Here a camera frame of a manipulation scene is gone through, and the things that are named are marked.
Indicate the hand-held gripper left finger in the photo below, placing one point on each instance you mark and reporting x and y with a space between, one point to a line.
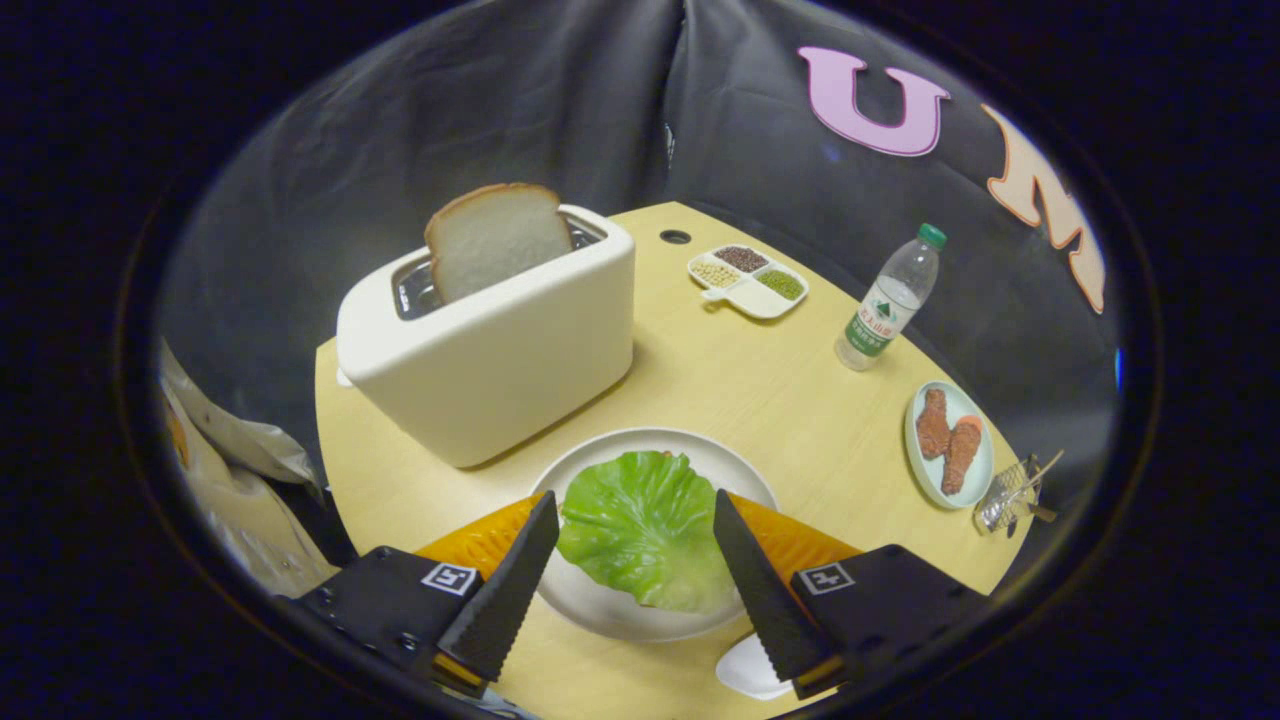
505 600

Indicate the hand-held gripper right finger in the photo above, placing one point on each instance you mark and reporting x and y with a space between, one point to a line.
765 590

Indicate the green lettuce leaf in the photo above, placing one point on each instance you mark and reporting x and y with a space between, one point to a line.
645 530

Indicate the plain toast bread slice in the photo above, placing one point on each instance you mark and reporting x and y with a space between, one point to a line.
495 240

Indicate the white squarish plate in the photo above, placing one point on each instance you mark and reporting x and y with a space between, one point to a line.
750 668

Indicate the round grey-white plate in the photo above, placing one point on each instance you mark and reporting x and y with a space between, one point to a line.
600 615

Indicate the white toaster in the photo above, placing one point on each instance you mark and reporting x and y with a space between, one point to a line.
500 370

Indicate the brown meat piece orange tip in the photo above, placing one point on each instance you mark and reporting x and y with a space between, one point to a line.
962 458

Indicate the clear square utensil holder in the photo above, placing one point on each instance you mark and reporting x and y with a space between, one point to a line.
1005 500

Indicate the beige bag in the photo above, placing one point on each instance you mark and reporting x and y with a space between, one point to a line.
250 535

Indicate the pale green oval plate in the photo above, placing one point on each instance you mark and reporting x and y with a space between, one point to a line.
975 405

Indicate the wooden spoon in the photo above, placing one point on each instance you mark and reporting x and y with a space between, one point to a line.
1042 513

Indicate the white divided bean dish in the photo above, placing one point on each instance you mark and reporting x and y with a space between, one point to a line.
755 298

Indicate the clear water bottle green cap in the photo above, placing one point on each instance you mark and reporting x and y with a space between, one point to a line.
885 310

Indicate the thin wooden stick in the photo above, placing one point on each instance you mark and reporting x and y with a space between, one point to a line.
1046 468

